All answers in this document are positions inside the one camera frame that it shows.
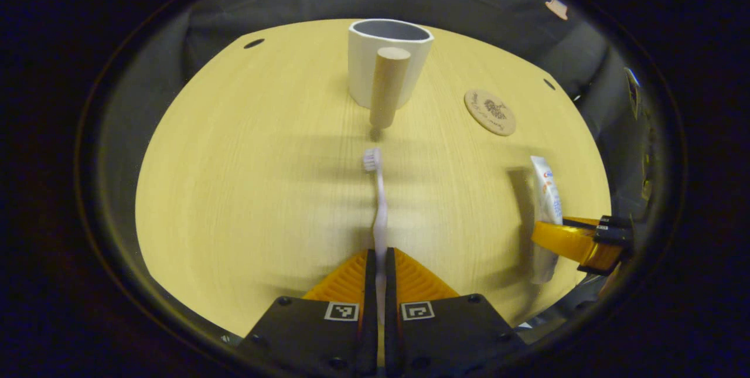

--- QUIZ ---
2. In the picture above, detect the white toothpaste tube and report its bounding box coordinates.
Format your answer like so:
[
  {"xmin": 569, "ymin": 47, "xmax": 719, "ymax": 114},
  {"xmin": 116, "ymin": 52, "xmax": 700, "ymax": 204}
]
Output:
[{"xmin": 529, "ymin": 155, "xmax": 564, "ymax": 285}]

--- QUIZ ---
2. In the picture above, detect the round wooden coaster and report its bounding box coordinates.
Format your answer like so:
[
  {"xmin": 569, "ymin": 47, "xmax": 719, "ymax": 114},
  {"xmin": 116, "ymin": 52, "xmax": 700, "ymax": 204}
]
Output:
[{"xmin": 464, "ymin": 88, "xmax": 517, "ymax": 137}]

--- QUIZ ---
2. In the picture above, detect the white cup with wooden handle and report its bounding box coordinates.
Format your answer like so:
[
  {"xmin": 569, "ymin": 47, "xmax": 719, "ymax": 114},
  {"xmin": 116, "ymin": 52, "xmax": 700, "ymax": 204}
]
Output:
[{"xmin": 347, "ymin": 19, "xmax": 435, "ymax": 130}]

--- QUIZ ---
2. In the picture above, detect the pale pink toothbrush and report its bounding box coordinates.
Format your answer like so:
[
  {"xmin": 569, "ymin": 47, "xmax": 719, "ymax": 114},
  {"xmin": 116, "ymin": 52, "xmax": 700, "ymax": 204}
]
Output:
[{"xmin": 362, "ymin": 148, "xmax": 389, "ymax": 326}]

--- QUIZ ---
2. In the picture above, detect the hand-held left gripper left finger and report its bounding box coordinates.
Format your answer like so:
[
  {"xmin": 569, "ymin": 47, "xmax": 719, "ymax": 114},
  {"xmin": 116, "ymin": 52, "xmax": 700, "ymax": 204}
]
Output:
[{"xmin": 237, "ymin": 248, "xmax": 379, "ymax": 377}]

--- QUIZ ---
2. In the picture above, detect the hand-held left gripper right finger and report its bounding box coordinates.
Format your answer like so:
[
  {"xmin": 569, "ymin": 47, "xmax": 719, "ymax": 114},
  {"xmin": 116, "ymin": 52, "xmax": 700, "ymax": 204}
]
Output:
[{"xmin": 384, "ymin": 248, "xmax": 528, "ymax": 377}]

